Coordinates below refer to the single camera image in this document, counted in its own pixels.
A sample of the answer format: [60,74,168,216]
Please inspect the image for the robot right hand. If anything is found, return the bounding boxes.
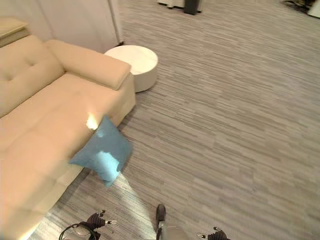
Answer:
[196,226,231,240]

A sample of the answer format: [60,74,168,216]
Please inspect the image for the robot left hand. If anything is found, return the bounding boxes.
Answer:
[84,209,118,232]

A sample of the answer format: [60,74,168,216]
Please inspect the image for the black square pedestal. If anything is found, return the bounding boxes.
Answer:
[183,0,202,16]

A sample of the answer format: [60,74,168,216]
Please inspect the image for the cream side table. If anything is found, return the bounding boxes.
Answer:
[0,16,29,48]

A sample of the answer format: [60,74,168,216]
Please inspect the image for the white partition panel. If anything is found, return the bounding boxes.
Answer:
[0,0,124,55]

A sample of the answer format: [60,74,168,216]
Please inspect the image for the blue square cushion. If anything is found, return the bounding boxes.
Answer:
[68,115,134,188]

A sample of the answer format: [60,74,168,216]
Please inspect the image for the beige leather sofa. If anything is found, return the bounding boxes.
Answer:
[0,34,137,240]

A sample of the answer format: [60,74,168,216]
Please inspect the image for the robot dark foot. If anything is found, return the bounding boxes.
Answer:
[155,204,167,223]

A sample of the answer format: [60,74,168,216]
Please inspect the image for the white furniture piece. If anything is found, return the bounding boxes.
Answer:
[306,0,320,16]

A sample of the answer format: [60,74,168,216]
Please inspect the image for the round white ottoman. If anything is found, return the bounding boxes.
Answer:
[103,45,159,94]

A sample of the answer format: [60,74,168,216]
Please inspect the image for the white cabinet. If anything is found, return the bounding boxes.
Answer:
[156,0,186,10]

